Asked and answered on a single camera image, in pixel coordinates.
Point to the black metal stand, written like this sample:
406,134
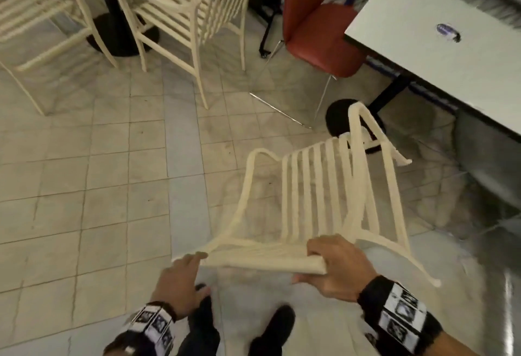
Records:
266,18

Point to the person's right thumb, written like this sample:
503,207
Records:
308,278

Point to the red chair with metal legs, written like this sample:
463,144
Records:
317,30

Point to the person's right hand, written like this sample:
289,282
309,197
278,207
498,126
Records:
346,272

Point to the person's black right shoe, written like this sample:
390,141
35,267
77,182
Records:
274,331

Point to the person's left hand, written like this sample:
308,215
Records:
177,286

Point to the person's black shoe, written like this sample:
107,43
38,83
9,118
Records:
274,331
205,327

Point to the small blue white table cap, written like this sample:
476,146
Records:
447,31

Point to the black round table pedestal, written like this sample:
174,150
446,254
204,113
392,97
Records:
340,118
114,30

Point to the cream slatted armchair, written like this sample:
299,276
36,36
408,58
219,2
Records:
179,6
32,6
285,260

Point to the person's left thumb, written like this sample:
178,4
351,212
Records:
202,296

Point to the person's black left shoe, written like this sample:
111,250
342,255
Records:
205,327

